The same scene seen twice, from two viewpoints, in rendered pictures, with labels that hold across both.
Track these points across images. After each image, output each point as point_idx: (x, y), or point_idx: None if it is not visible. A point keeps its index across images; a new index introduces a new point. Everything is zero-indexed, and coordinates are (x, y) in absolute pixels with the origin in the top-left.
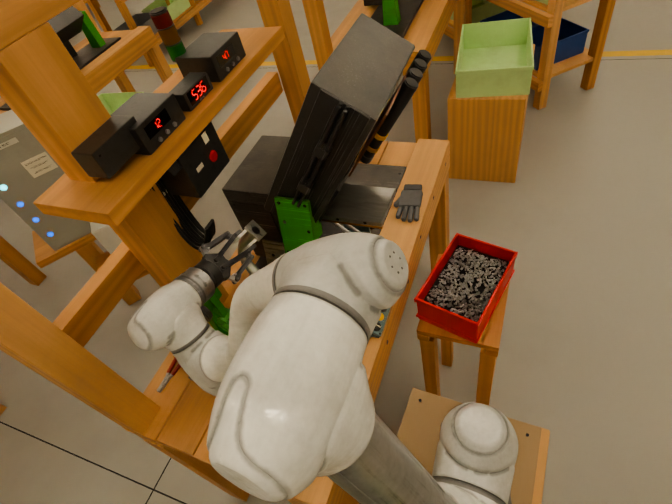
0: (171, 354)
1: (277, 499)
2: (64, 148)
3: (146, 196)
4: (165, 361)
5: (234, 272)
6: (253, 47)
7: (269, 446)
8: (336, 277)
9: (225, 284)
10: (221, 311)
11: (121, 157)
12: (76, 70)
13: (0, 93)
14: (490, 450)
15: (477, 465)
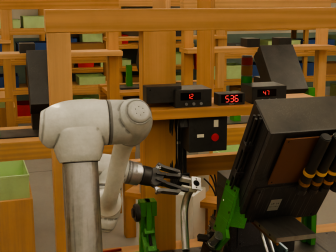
0: (113, 248)
1: (40, 131)
2: (142, 82)
3: (165, 134)
4: (107, 249)
5: (194, 243)
6: None
7: (51, 110)
8: (118, 102)
9: (181, 244)
10: (147, 224)
11: (160, 98)
12: (173, 55)
13: (139, 49)
14: None
15: None
